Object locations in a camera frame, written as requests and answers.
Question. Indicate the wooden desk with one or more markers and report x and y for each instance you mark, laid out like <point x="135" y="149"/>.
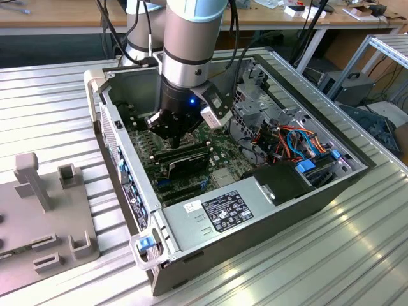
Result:
<point x="48" y="16"/>

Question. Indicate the brown cardboard piece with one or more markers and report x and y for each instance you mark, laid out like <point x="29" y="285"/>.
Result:
<point x="402" y="140"/>

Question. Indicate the white box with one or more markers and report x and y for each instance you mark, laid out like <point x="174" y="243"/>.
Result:
<point x="296" y="11"/>

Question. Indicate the green motherboard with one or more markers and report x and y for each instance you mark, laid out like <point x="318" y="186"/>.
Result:
<point x="229" y="159"/>

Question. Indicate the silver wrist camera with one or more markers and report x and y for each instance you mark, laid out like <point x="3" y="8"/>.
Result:
<point x="213" y="119"/>

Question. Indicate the black stand pole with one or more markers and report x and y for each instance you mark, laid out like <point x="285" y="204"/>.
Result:
<point x="315" y="23"/>

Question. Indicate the silver power supply unit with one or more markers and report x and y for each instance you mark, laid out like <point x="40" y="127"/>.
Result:
<point x="191" y="229"/>

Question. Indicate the blue disk carrier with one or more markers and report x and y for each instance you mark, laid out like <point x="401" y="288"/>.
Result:
<point x="306" y="166"/>

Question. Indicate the open cardboard box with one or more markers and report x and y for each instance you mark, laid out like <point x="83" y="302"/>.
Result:
<point x="360" y="12"/>

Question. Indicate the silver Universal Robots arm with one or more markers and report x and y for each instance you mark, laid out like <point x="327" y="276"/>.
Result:
<point x="191" y="38"/>

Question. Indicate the small blue plastic clip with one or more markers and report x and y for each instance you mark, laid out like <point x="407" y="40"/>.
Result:
<point x="335" y="154"/>

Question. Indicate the aluminium shelf frame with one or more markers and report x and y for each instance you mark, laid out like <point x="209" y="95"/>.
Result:
<point x="387" y="48"/>

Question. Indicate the black graphics card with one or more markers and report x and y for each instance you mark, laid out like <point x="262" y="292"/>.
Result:
<point x="188" y="165"/>

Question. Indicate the silver disk bay cage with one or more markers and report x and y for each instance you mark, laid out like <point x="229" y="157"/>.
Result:
<point x="252" y="111"/>

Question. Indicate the black plastic shroud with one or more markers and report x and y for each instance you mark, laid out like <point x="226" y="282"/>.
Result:
<point x="280" y="185"/>

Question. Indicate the silver chipset heatsink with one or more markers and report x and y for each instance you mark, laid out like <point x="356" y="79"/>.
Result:
<point x="223" y="178"/>

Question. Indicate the blue plastic latch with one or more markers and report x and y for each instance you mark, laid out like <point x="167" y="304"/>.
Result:
<point x="144" y="243"/>

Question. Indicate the grey parts rack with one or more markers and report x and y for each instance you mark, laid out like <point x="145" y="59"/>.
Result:
<point x="48" y="223"/>

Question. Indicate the grey open PC case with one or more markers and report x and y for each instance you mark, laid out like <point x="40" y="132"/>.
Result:
<point x="255" y="239"/>

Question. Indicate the black expansion slot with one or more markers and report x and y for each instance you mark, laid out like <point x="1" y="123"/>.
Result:
<point x="180" y="189"/>
<point x="180" y="197"/>

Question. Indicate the green RAM stick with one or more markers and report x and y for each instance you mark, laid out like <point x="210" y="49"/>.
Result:
<point x="8" y="255"/>

